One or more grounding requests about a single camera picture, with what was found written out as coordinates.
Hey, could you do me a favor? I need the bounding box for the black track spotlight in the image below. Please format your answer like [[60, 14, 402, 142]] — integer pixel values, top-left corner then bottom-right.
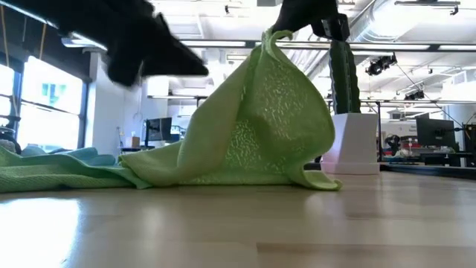
[[365, 53, 399, 77], [404, 89, 426, 102]]

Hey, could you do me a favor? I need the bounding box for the white faceted plant pot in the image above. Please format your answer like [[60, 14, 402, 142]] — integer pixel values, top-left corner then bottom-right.
[[320, 112, 381, 176]]

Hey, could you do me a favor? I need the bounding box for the black computer monitor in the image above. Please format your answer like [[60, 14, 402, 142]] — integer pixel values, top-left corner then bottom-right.
[[144, 117, 173, 143], [415, 118, 457, 150]]

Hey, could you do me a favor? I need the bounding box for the silver ceiling duct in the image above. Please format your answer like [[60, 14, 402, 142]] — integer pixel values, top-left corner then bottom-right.
[[349, 0, 410, 42]]

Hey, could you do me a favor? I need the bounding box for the long ceiling light strip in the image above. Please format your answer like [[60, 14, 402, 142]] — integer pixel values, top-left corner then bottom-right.
[[178, 38, 476, 52]]

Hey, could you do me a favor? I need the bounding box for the bright window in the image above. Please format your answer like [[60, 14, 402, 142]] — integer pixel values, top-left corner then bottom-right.
[[16, 55, 85, 150]]

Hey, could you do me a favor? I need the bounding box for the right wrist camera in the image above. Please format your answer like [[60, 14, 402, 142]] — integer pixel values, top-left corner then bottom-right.
[[321, 13, 351, 42]]

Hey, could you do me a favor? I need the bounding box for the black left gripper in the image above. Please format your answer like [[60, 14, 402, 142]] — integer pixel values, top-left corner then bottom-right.
[[55, 0, 210, 87]]

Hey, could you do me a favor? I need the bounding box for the black aluminium table frame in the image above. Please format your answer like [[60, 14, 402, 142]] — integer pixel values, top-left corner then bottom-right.
[[379, 162, 476, 180]]

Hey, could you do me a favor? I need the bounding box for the light blue microfiber towel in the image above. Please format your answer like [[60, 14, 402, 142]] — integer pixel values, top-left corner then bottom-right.
[[20, 146, 118, 168]]

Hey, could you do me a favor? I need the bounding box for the lime microfiber towel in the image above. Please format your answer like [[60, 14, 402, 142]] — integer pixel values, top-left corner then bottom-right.
[[118, 28, 344, 192]]

